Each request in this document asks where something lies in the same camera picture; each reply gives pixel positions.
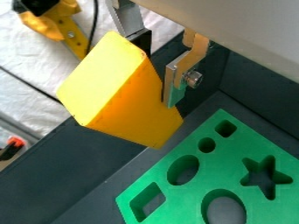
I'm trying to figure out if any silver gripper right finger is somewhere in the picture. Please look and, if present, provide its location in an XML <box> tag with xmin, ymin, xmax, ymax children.
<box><xmin>163</xmin><ymin>28</ymin><xmax>210</xmax><ymax>109</ymax></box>

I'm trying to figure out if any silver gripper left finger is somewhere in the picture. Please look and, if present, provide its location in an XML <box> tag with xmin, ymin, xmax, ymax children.
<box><xmin>106</xmin><ymin>0</ymin><xmax>152</xmax><ymax>56</ymax></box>

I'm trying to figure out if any yellow rectangular block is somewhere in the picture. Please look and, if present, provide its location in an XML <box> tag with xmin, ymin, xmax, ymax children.
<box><xmin>56</xmin><ymin>31</ymin><xmax>183</xmax><ymax>149</ymax></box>

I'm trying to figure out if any green foam shape board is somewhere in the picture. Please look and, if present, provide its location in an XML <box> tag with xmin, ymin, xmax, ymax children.
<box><xmin>116</xmin><ymin>109</ymin><xmax>299</xmax><ymax>224</ymax></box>

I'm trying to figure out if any yellow clamp tool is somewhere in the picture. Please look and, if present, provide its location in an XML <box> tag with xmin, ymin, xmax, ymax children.
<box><xmin>12</xmin><ymin>0</ymin><xmax>90</xmax><ymax>60</ymax></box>

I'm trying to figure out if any orange black tool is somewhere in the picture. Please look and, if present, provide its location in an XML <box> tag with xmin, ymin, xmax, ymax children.
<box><xmin>0</xmin><ymin>136</ymin><xmax>27</xmax><ymax>161</ymax></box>

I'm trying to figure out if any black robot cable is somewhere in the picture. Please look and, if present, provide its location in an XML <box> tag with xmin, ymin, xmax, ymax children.
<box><xmin>86</xmin><ymin>0</ymin><xmax>100</xmax><ymax>49</ymax></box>

